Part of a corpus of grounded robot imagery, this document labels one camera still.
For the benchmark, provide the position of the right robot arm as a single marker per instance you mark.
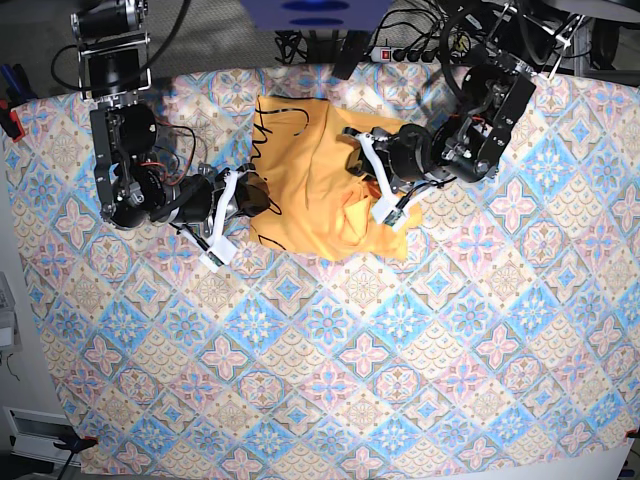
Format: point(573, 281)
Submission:
point(133, 186)

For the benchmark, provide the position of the patterned blue tile tablecloth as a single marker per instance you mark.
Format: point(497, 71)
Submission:
point(508, 336)

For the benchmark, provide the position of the yellow T-shirt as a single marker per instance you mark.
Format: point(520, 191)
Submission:
point(320, 209)

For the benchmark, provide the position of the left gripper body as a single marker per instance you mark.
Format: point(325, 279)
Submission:
point(406, 158)

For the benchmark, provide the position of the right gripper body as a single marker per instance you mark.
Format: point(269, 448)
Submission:
point(193, 201)

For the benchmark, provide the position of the red clamp left edge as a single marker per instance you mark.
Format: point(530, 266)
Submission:
point(10, 122)

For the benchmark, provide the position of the white rail box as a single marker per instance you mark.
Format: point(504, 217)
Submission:
point(33, 434)

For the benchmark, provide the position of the black table clamp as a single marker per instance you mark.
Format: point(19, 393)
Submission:
point(354, 47)

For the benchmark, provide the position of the orange black clamp bottom left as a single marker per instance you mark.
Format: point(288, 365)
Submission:
point(74, 444)

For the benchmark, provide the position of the purple camera mount housing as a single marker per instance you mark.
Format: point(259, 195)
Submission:
point(277, 15)

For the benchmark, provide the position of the white power strip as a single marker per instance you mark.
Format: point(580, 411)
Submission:
point(385, 54)

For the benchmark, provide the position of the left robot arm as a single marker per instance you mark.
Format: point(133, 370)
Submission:
point(489, 54)

